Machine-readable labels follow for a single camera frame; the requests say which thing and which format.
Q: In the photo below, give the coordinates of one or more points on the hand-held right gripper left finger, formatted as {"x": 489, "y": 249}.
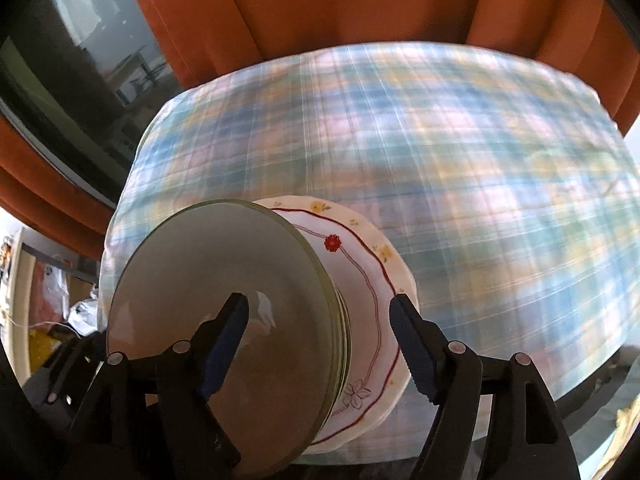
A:
{"x": 227, "y": 345}

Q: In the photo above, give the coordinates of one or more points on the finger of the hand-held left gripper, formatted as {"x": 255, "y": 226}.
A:
{"x": 75, "y": 360}

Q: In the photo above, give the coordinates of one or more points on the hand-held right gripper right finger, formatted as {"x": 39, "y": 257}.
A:
{"x": 415, "y": 350}

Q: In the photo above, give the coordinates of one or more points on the large yellow floral plate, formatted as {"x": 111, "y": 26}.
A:
{"x": 345, "y": 441}

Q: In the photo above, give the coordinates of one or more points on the scalloped yellow floral plate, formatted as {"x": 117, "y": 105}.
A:
{"x": 320, "y": 206}

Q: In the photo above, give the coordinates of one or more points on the red and white plastic bag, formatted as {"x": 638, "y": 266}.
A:
{"x": 50, "y": 285}

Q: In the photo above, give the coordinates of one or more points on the pale wooden shelf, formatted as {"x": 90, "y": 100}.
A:
{"x": 17, "y": 285}

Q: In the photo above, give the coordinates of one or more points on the narrow orange curtain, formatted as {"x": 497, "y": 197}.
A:
{"x": 50, "y": 200}

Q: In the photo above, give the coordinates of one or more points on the plaid pastel tablecloth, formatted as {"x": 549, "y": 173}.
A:
{"x": 475, "y": 185}

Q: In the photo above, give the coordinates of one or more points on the beige cloth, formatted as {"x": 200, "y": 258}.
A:
{"x": 627, "y": 417}

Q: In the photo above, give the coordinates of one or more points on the dark glass window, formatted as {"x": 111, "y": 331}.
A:
{"x": 60, "y": 85}

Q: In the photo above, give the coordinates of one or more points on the wide orange curtain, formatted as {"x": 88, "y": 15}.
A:
{"x": 350, "y": 0}

